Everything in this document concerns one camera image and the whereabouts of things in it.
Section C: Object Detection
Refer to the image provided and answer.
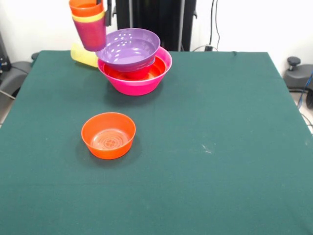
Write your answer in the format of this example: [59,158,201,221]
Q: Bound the large pink bowl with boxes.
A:
[97,46,173,96]

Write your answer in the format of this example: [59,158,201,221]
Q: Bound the orange cup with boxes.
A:
[68,0,105,17]

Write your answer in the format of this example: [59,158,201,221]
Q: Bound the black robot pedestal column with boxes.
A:
[112,0,198,52]

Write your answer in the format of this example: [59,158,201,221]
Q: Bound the tangle of floor cables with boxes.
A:
[295,70,313,128]

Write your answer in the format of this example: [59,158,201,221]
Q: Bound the small pink-red bowl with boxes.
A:
[125,65,151,80]

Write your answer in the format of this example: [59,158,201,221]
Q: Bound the large orange bowl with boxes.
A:
[103,55,168,82]

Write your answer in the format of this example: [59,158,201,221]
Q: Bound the purple bowl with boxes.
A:
[95,27,161,73]

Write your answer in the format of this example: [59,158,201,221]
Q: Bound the black pedestal foot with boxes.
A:
[0,61,34,103]
[283,56,313,92]

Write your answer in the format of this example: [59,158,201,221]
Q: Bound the pale yellow cup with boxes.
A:
[70,43,99,68]

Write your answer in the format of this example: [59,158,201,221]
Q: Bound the bright yellow cup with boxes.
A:
[71,10,106,24]

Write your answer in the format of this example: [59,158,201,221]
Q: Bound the black hanging cable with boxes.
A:
[209,0,222,51]

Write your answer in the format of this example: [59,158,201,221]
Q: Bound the small orange bowl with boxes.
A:
[81,112,136,160]

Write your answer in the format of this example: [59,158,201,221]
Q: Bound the dark green tablecloth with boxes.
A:
[0,50,313,235]

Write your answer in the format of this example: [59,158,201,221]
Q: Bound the purple cup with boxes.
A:
[72,17,107,52]

